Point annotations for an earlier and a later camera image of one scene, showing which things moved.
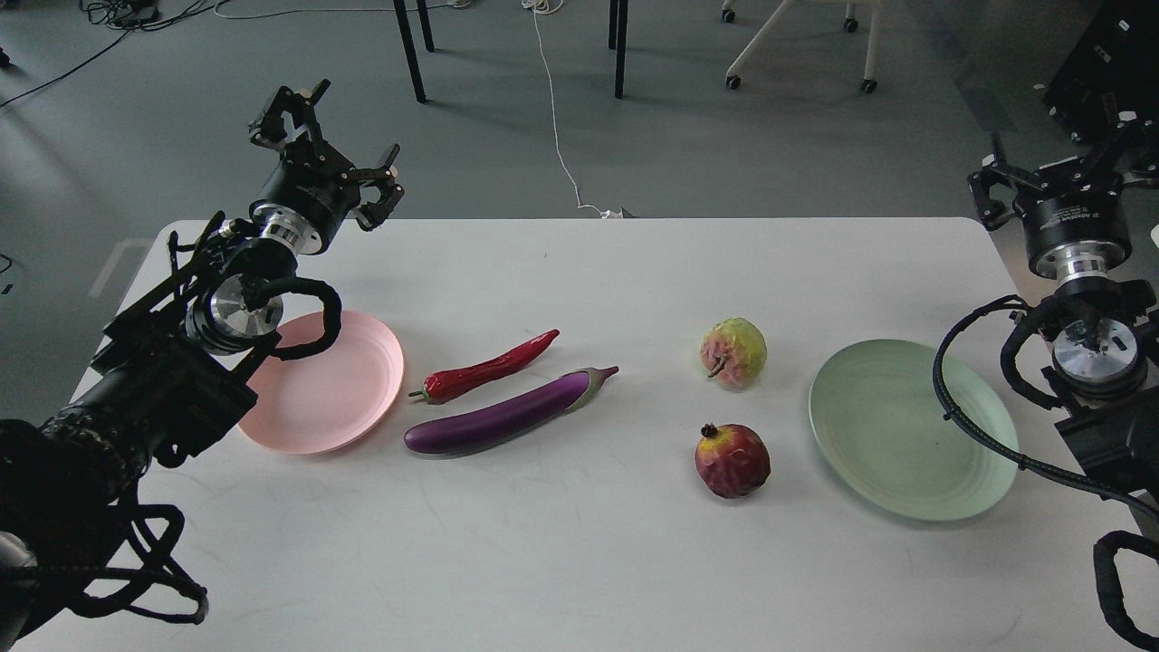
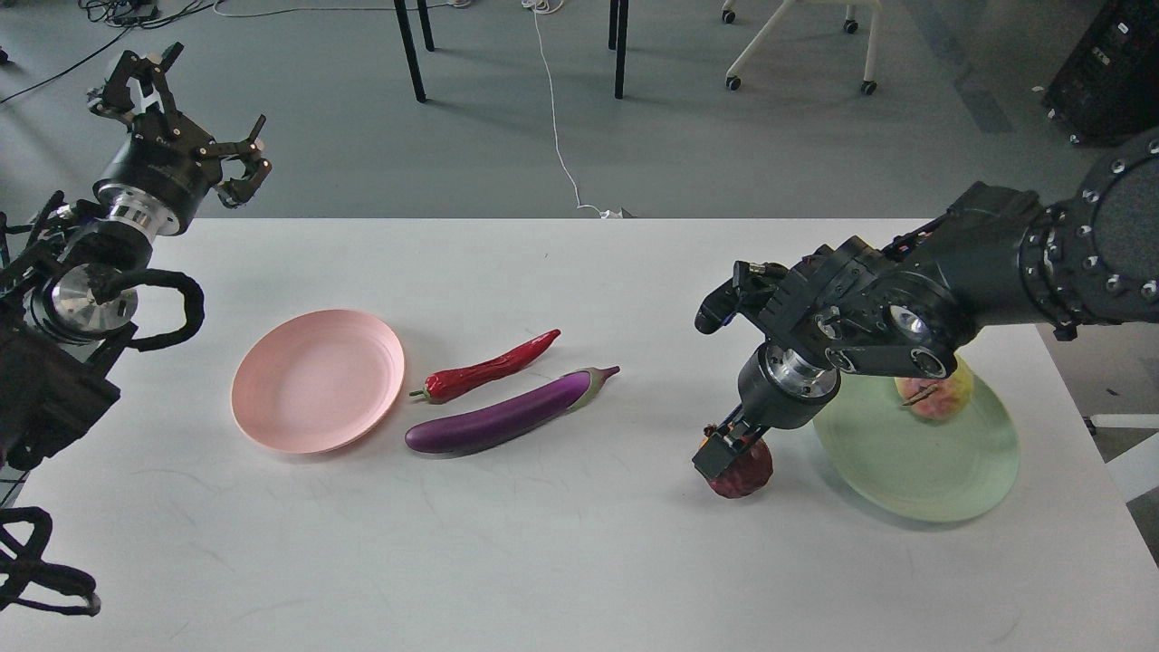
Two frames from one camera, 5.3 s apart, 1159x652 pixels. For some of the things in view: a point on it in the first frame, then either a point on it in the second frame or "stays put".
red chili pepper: [441, 382] stays put
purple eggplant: [511, 419] stays put
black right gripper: [1074, 217] to [779, 390]
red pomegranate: [732, 461] stays put
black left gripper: [311, 188] to [165, 168]
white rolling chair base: [868, 84] stays put
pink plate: [329, 397] stays put
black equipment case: [1112, 71] stays put
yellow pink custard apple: [732, 352] to [937, 398]
